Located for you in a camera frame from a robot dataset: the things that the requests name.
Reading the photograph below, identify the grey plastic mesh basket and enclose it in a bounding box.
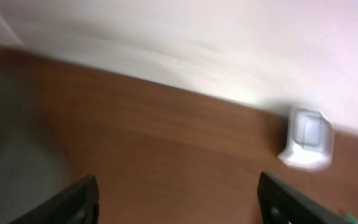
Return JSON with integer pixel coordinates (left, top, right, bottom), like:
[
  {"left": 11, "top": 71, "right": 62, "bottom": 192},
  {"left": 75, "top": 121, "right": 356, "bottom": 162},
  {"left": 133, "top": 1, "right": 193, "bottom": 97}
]
[{"left": 0, "top": 71, "right": 68, "bottom": 223}]

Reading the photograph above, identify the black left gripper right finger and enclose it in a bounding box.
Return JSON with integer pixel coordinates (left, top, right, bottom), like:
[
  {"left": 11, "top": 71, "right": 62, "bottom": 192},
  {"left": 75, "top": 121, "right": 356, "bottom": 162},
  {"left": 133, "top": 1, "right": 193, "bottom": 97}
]
[{"left": 257, "top": 172, "right": 352, "bottom": 224}]

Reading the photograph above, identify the white barcode scanner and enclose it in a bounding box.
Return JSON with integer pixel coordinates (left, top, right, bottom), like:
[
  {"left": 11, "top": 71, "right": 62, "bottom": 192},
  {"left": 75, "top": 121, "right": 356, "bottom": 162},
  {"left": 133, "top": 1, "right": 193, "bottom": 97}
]
[{"left": 278, "top": 107, "right": 334, "bottom": 172}]

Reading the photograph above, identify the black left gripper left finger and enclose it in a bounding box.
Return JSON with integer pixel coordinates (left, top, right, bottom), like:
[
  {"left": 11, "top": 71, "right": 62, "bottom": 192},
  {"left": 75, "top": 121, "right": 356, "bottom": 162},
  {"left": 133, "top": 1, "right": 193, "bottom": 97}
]
[{"left": 9, "top": 174, "right": 99, "bottom": 224}]

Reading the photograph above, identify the green wipes packet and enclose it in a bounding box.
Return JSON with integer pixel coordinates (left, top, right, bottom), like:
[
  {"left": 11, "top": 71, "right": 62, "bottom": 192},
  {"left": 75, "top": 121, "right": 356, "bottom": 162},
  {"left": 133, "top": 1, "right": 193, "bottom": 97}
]
[{"left": 344, "top": 213, "right": 358, "bottom": 224}]

